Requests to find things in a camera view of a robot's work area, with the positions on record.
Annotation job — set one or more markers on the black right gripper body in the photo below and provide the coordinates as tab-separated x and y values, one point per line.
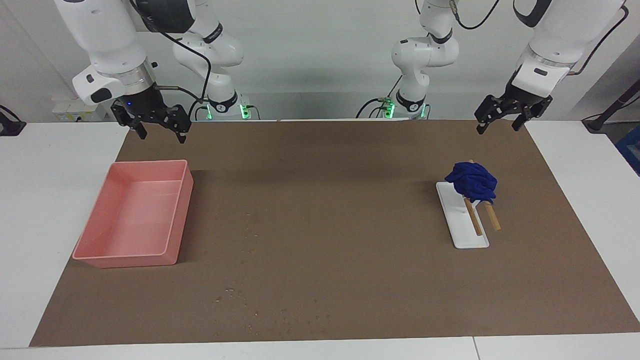
147	107

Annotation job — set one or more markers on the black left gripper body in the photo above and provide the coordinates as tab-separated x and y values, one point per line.
517	102

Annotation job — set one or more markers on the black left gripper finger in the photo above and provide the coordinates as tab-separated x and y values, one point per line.
481	126
519	122

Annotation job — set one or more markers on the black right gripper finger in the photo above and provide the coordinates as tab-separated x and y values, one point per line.
140	131
182	136

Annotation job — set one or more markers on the blue towel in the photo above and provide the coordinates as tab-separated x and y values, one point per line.
472	181

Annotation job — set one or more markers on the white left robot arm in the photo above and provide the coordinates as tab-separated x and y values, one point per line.
560	30

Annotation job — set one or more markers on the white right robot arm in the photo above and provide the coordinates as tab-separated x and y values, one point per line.
105	40

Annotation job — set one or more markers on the white power strip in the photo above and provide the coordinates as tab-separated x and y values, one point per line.
75	110

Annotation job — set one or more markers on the pink plastic bin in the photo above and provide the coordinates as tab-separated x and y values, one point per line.
132	215

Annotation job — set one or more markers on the wooden rod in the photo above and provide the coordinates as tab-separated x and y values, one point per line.
492	218
473	218

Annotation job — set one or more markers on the black stand leg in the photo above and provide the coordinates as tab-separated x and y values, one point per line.
612	107

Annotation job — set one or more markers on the white rectangular tray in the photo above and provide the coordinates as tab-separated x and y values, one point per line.
462	227

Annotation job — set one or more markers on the blue crate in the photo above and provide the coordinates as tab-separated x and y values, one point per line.
631	150

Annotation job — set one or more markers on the brown table mat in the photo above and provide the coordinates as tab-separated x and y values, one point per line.
320	225

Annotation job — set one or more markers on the black clamp mount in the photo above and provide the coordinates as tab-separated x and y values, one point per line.
10	125

